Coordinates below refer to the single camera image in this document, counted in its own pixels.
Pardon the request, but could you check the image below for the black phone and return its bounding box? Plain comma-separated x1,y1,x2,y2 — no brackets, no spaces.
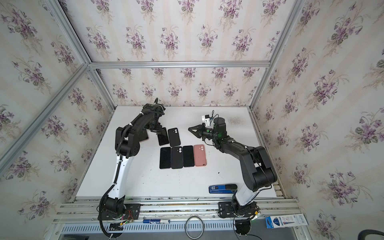
157,128,169,146

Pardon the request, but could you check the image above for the black phone case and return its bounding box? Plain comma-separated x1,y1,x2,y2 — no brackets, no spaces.
168,128,181,147
171,146,184,169

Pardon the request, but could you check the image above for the black smartphone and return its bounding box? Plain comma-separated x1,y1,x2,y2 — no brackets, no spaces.
160,147,171,169

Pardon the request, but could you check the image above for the purple smartphone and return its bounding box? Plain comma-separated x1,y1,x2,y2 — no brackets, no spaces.
183,146,195,168

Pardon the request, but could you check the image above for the pink-cased phone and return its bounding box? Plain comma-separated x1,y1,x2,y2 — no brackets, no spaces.
194,145,207,167
139,129,149,142

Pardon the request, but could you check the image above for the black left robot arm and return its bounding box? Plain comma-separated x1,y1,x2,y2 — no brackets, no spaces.
98,102,166,221

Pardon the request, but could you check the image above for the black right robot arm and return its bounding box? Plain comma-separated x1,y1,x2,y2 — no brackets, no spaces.
188,117,278,217

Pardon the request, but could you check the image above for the blue black box cutter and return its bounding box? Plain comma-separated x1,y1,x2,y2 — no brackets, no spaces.
209,184,238,194

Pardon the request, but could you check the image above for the blue marker pen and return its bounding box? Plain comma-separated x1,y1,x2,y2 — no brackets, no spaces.
143,219,170,225

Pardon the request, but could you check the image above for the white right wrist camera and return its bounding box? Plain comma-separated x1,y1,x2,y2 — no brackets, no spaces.
202,115,213,127

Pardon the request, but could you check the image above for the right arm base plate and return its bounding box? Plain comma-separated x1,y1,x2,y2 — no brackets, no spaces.
218,202,260,219

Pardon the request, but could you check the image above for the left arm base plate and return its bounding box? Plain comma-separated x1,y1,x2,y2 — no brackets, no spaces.
98,204,141,221

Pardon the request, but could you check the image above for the small circuit board with wires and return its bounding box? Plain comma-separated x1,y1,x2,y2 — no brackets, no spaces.
109,210,134,231

